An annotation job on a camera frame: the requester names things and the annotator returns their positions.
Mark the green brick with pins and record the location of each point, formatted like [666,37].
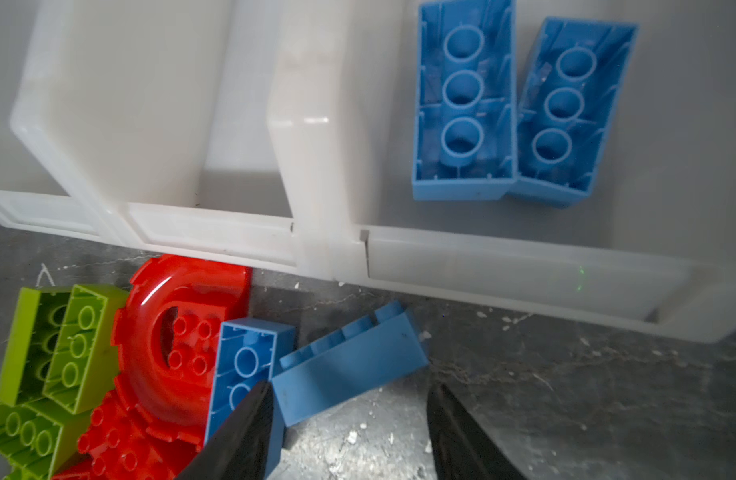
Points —
[85,362]
[37,320]
[39,438]

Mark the green brick top right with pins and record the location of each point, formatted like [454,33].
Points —
[85,362]

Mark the red brick under arch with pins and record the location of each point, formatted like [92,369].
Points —
[117,446]

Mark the blue brick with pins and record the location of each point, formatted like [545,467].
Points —
[567,107]
[365,354]
[465,133]
[249,351]

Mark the green brick middle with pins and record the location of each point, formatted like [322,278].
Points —
[39,438]

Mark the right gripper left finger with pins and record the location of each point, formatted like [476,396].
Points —
[239,449]

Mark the middle white bin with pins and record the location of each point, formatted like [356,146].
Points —
[152,116]

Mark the green brick top left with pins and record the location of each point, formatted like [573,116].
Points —
[37,320]

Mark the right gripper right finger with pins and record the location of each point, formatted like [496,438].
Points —
[461,448]

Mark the right white bin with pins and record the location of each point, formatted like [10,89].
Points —
[652,250]

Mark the red curved arch piece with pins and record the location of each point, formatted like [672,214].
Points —
[167,337]

